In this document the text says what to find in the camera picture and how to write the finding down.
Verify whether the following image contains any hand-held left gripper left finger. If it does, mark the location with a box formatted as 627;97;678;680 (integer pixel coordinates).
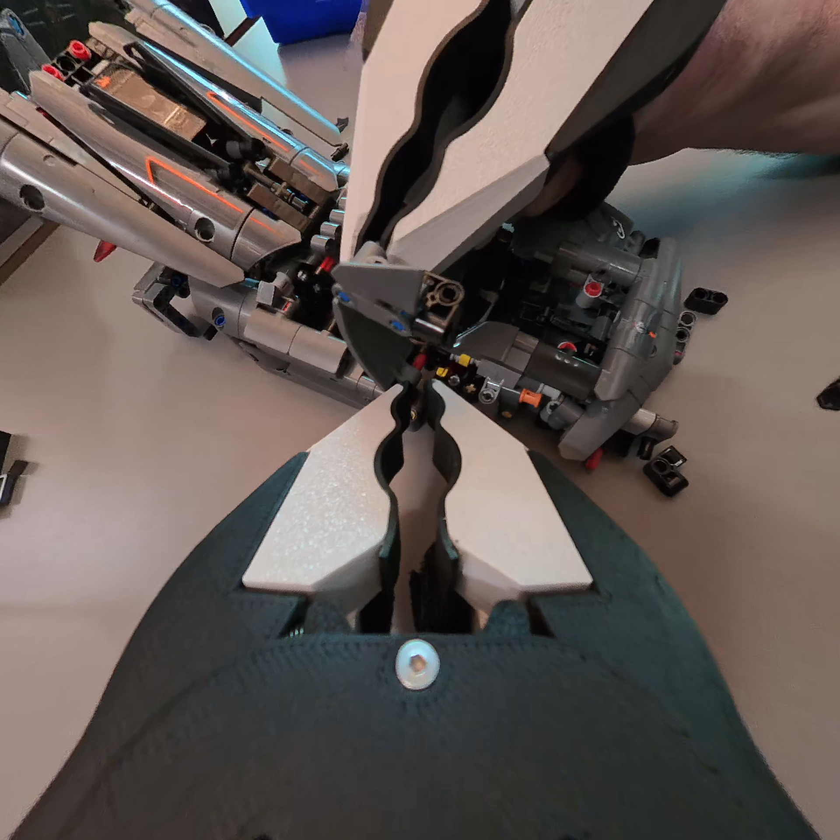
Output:
241;382;411;634

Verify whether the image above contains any person's right hand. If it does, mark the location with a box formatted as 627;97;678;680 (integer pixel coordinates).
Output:
632;0;840;166

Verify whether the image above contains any grey toy brick car model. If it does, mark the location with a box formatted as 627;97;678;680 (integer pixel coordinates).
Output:
0;0;683;471

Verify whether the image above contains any blue plastic bin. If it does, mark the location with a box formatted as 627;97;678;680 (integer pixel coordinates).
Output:
239;0;366;46

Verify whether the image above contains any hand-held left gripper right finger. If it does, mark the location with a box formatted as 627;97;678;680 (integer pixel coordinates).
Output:
424;381;594;634

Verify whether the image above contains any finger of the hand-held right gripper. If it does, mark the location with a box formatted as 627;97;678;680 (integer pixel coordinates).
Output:
338;0;491;265
386;0;658;273

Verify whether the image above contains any small toy brick beam subassembly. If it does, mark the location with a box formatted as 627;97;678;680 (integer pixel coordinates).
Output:
331;243;468;343

